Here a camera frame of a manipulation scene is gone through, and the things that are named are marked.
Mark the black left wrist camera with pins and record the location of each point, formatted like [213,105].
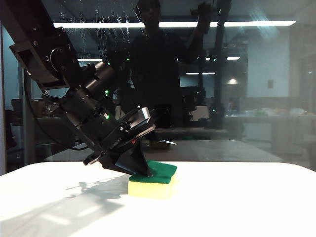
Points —
[138,121]

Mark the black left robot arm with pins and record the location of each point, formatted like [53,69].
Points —
[56,64]

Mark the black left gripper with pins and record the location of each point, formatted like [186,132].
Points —
[111,153]

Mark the large glass window pane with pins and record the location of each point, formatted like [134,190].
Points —
[269,81]

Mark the yellow sponge green scouring pad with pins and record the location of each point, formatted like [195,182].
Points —
[153,190]

